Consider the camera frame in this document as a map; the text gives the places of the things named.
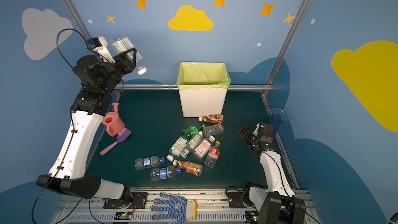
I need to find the green plastic bottle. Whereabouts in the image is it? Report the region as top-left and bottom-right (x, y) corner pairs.
(181, 125), (205, 140)

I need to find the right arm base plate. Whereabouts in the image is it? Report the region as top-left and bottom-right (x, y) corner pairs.
(226, 191), (248, 208)

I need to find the brown coffee bottle front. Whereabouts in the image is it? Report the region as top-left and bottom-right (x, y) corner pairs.
(173, 160), (203, 176)

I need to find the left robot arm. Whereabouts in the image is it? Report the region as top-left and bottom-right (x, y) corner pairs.
(36, 48), (137, 200)

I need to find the green bin liner bag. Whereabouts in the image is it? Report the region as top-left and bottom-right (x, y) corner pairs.
(177, 62), (231, 90)

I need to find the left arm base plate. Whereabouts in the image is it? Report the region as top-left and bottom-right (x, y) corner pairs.
(103, 192), (148, 210)

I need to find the pink label bottle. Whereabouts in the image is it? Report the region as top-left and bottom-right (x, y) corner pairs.
(193, 135), (215, 160)

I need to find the aluminium frame rail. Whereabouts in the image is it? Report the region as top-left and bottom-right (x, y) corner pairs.
(61, 0), (313, 97)

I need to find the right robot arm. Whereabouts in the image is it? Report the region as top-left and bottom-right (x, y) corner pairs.
(238, 122), (306, 224)

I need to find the blue glass vase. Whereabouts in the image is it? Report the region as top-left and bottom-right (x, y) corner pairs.
(269, 108), (288, 138)

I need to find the brown Nescafe bottle near bin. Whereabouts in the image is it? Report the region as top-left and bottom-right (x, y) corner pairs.
(199, 115), (224, 124)

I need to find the clear ribbed plastic bottle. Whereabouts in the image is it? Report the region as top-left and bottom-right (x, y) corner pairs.
(202, 123), (224, 138)

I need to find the green label bottle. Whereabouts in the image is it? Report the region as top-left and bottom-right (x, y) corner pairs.
(166, 136), (189, 162)
(180, 131), (204, 158)
(112, 37), (147, 75)

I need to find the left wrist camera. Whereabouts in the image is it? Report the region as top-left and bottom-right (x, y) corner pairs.
(86, 36), (115, 63)

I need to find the pink watering can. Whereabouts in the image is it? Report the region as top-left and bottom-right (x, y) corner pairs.
(102, 103), (125, 137)

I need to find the blue label bottle front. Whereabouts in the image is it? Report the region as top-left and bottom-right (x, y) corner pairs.
(150, 166), (182, 182)

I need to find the white waste bin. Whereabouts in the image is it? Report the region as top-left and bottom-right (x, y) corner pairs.
(178, 88), (227, 118)

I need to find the red label yellow cap bottle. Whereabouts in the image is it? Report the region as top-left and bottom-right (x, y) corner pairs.
(204, 141), (221, 169)

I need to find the blue label bottle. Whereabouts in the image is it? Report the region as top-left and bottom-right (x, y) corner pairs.
(150, 166), (182, 182)
(134, 156), (165, 170)

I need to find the blue dotted work glove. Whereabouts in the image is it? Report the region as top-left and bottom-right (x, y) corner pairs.
(151, 192), (198, 224)

